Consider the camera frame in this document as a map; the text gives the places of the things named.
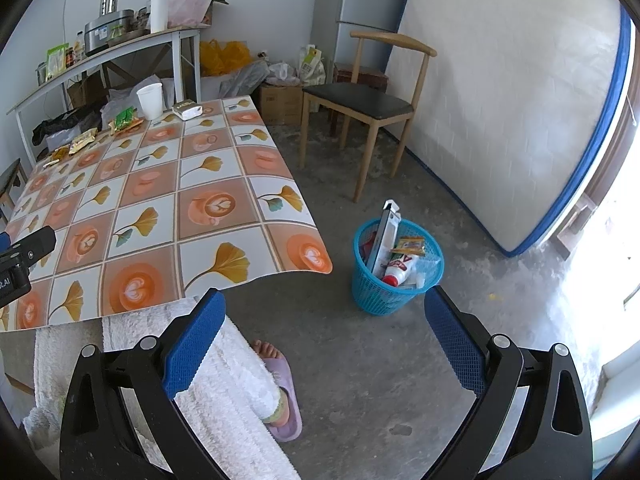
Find brown cardboard box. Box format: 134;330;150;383
259;84;306;126

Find white sack green label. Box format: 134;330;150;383
299;44;326;86

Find gold tissue pack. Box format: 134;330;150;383
171;100;203;121

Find person's foot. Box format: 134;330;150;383
251;339;297;423

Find person's white fleece pants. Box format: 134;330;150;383
22;297;301;480

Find blue plastic mesh basket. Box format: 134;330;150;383
352;217;445;317

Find white shelf table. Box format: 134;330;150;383
6;27;203;171

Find small yellow sachet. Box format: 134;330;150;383
391;237;426;257

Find white paper cup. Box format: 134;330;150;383
136;82;164;122

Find black bag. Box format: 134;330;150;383
32;107;103;148

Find green white food bag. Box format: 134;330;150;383
46;44;70;81

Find silver rice cooker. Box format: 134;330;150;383
83;9;136;57

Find white mattress blue edge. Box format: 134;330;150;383
382;0;633;258

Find white tube red label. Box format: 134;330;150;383
382;252;418;286

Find grey clear plastic bag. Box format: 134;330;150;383
219;59;271;98

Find dark brown wooden box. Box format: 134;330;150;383
332;61;390;95

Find pink slipper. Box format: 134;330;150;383
260;350;304;442

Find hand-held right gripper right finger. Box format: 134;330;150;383
422;285;594;480

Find small open cardboard box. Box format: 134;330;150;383
202;0;231;26

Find yellow plastic bag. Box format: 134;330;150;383
200;39;251;77

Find silver refrigerator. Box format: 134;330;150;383
332;0;418;63

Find white blue carton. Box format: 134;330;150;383
367;200;402;281

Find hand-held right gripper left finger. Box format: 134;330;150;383
59;287;228;480

